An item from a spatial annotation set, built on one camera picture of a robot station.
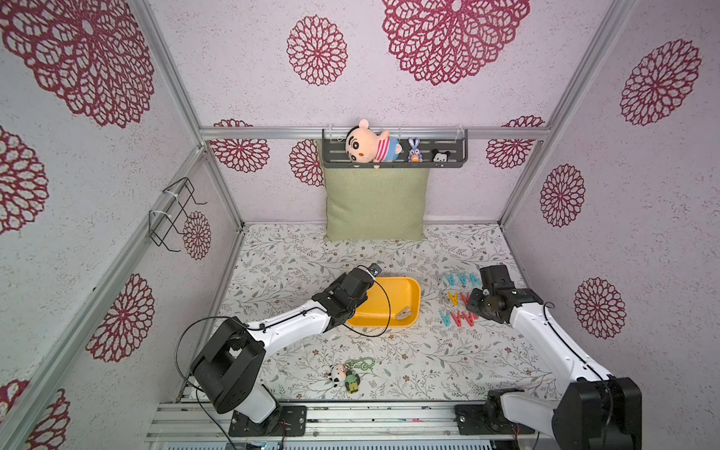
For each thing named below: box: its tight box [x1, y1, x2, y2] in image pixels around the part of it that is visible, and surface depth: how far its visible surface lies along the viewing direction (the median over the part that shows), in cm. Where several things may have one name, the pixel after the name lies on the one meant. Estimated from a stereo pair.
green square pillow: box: [323, 167, 430, 242], surface depth 102 cm
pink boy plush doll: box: [345, 118, 404, 170], surface depth 87 cm
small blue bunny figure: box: [406, 136, 424, 164], surface depth 93 cm
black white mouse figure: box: [431, 148, 451, 168], surface depth 94 cm
